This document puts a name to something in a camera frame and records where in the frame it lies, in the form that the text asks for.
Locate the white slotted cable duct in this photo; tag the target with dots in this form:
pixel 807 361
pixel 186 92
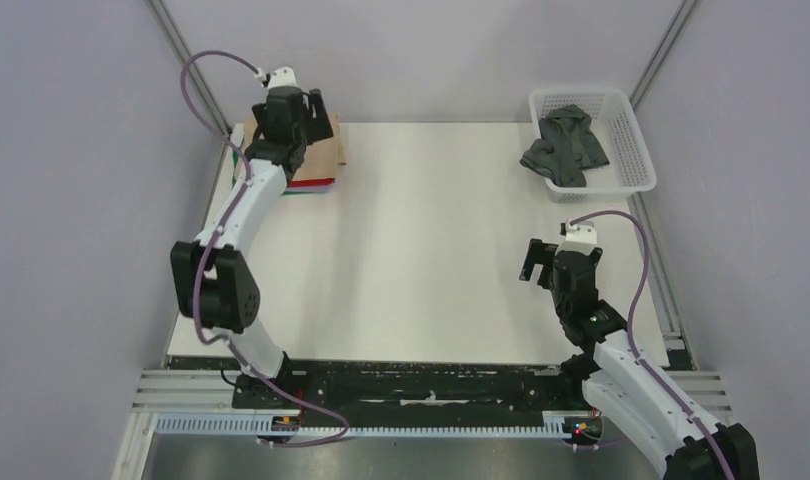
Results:
pixel 270 426

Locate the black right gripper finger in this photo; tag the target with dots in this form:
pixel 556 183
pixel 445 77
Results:
pixel 531 262
pixel 540 252

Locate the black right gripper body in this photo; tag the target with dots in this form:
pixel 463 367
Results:
pixel 562 306

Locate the right aluminium corner post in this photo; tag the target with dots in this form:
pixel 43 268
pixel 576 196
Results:
pixel 661 52

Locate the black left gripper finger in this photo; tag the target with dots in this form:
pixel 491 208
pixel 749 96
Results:
pixel 314 105
pixel 318 128

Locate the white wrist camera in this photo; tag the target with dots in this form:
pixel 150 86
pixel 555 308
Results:
pixel 279 77
pixel 580 238

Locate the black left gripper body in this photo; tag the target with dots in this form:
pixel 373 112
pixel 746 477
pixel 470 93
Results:
pixel 301 130

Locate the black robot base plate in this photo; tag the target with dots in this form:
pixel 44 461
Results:
pixel 419 395

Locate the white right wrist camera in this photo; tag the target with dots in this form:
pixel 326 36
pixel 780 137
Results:
pixel 580 238

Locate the beige t shirt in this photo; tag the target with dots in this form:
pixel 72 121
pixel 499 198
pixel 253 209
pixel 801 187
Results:
pixel 323 159

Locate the dark grey t shirt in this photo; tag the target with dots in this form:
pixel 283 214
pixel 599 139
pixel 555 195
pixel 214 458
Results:
pixel 566 148

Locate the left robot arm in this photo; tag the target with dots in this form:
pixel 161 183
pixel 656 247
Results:
pixel 214 284

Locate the white plastic basket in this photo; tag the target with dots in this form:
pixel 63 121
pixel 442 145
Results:
pixel 630 170

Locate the folded red t shirt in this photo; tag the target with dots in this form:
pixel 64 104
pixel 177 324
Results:
pixel 312 182

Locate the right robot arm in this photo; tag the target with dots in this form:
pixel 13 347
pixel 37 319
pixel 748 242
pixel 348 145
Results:
pixel 679 437

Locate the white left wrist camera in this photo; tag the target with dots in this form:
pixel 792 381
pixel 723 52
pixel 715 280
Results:
pixel 279 77

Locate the folded lavender t shirt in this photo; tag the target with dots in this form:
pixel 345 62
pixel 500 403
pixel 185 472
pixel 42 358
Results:
pixel 309 189

